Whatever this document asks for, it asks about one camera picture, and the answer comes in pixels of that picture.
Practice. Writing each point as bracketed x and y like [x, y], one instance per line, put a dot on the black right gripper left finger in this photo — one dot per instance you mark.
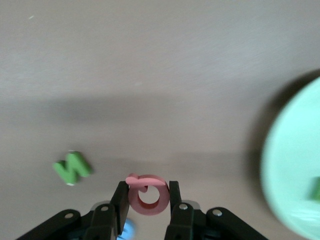
[105, 220]

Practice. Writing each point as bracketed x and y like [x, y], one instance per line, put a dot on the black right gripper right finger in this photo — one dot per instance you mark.
[180, 220]

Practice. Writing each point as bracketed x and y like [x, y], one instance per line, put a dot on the blue wooden letter C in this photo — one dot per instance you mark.
[129, 230]

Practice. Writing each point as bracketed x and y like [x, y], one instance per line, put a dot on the pink wooden letter Q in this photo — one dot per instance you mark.
[135, 200]

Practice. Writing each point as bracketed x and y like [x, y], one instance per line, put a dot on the green wooden letter N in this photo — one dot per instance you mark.
[72, 170]

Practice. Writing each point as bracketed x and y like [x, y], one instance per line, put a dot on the green wooden letter B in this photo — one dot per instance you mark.
[315, 188]

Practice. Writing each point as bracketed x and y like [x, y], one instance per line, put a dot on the green round plate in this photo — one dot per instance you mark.
[292, 150]

